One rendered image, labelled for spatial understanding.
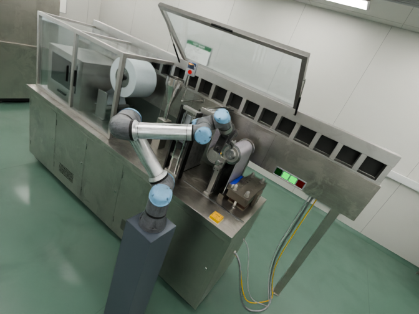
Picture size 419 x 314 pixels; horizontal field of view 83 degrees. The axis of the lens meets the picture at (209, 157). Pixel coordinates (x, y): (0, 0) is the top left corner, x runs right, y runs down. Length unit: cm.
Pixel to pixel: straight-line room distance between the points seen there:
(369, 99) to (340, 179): 239
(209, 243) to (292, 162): 84
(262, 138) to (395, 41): 270
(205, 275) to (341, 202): 108
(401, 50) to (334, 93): 89
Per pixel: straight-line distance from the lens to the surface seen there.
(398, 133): 416
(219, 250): 166
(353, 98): 410
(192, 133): 106
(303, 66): 147
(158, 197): 123
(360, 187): 187
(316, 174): 186
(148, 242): 133
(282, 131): 192
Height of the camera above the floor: 187
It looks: 25 degrees down
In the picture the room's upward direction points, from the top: 21 degrees clockwise
